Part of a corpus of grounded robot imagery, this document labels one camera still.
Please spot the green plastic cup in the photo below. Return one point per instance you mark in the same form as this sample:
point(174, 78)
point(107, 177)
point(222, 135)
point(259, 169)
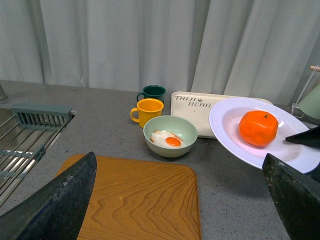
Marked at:
point(310, 104)

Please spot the orange mandarin fruit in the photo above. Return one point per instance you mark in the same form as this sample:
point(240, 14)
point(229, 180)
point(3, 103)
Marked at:
point(258, 128)

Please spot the light green bowl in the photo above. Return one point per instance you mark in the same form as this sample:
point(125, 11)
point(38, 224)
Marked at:
point(173, 124)

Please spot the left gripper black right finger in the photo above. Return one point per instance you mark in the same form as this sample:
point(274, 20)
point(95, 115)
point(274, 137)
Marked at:
point(296, 198)

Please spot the grey curtain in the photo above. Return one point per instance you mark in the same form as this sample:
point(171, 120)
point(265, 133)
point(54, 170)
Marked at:
point(249, 48)

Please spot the beige bear tray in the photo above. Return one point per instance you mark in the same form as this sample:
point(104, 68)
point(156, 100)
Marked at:
point(196, 107)

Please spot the wooden cutting board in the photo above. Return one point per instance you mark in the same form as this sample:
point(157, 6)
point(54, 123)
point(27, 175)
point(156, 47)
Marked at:
point(142, 200)

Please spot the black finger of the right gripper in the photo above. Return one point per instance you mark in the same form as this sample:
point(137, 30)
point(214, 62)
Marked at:
point(309, 138)

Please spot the yellow mug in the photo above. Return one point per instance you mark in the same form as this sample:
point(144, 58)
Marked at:
point(145, 110)

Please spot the white ceramic plate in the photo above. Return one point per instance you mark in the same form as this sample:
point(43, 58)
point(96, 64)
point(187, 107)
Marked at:
point(224, 119)

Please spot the white cup rack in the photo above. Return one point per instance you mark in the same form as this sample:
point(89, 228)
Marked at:
point(295, 110)

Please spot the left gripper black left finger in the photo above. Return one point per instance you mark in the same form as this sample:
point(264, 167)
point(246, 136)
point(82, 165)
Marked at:
point(57, 210)

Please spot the sink drying rack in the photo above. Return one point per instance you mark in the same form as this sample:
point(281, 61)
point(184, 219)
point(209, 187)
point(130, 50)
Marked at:
point(27, 130)

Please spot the fake fried egg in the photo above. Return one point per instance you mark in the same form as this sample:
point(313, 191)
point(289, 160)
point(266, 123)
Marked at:
point(165, 139)

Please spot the dark green mug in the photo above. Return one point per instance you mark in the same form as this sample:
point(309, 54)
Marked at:
point(152, 91)

